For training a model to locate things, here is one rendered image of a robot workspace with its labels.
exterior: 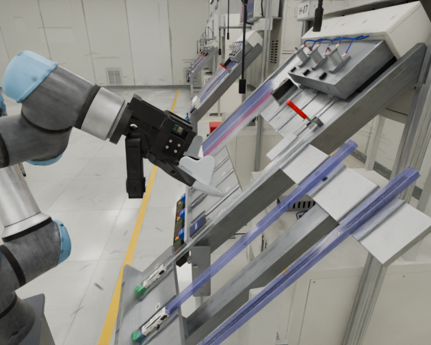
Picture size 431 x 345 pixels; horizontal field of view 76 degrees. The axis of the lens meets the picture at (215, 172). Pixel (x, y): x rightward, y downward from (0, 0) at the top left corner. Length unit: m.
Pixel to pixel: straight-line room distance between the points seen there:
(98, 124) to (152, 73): 9.08
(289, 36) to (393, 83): 1.48
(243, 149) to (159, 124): 1.77
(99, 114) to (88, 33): 9.44
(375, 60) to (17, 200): 0.91
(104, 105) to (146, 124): 0.07
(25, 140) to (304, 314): 0.89
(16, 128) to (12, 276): 0.42
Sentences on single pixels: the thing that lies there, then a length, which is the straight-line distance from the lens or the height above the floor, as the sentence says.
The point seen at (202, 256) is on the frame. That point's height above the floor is 0.73.
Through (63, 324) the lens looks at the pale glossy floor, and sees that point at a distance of 1.68.
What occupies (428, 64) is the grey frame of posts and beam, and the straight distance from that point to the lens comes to 0.76.
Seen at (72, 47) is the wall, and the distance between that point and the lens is 10.04.
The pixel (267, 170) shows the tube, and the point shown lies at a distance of 0.55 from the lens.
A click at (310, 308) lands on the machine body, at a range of 1.02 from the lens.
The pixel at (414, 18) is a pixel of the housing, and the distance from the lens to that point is 0.77.
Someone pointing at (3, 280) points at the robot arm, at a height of 0.73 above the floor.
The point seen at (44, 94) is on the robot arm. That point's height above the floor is 1.15.
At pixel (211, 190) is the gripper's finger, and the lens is 0.45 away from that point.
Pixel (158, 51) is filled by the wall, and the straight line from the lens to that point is 9.46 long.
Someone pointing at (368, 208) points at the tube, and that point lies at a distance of 0.39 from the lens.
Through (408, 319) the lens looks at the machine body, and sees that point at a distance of 1.24.
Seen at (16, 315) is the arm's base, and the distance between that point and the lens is 0.90.
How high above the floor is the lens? 1.21
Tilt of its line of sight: 24 degrees down
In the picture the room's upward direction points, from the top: straight up
